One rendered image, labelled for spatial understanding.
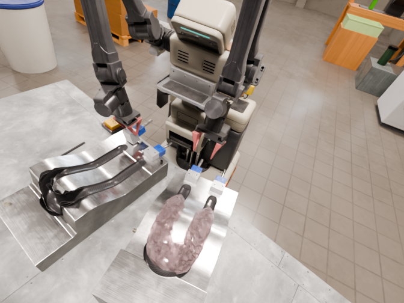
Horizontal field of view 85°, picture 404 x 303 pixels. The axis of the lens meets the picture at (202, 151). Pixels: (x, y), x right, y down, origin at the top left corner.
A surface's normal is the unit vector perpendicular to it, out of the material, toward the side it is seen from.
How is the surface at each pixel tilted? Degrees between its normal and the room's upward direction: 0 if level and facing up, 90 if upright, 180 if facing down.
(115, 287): 0
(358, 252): 0
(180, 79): 90
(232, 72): 90
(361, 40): 90
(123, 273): 0
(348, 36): 90
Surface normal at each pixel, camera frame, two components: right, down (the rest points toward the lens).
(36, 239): 0.18, -0.68
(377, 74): -0.44, 0.60
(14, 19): 0.46, 0.73
